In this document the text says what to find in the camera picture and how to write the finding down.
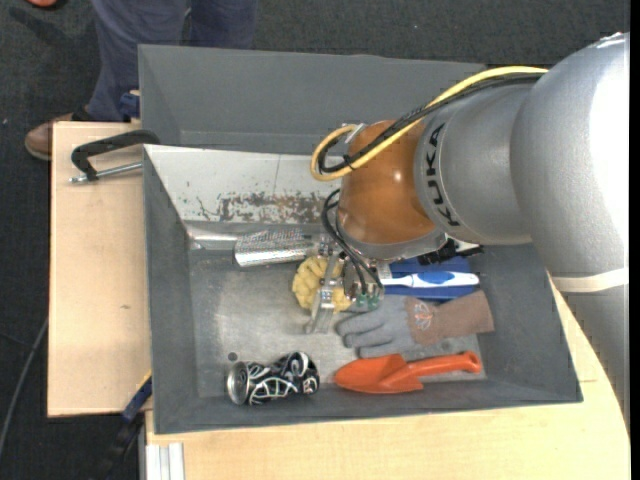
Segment black cylinder on white bracket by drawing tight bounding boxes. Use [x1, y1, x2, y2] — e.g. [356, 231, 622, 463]
[417, 240, 485, 268]

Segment yellow ribbed toy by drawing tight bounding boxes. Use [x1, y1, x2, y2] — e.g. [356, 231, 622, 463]
[291, 254, 352, 315]

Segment silver foil packet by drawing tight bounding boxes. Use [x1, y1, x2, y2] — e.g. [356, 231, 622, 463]
[233, 227, 322, 269]

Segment black and white crushed can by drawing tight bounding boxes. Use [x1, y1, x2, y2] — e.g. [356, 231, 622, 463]
[225, 350, 322, 407]

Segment blue and white toothbrush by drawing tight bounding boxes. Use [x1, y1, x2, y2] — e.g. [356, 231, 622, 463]
[378, 257, 481, 302]

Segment pale wood flat board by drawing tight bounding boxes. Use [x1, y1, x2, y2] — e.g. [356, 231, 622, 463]
[47, 120, 154, 418]

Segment grey glove with brown cuff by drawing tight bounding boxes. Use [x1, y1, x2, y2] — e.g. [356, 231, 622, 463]
[334, 290, 496, 360]

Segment person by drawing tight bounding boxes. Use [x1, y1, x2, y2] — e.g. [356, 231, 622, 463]
[23, 0, 262, 162]

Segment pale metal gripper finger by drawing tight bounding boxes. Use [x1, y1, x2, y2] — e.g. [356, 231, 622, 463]
[304, 289, 338, 335]
[321, 255, 347, 293]

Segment orange plastic trowel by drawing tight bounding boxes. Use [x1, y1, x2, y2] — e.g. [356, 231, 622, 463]
[332, 350, 484, 396]

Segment grey metal bin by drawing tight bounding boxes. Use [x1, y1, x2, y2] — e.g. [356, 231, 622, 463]
[137, 43, 585, 435]

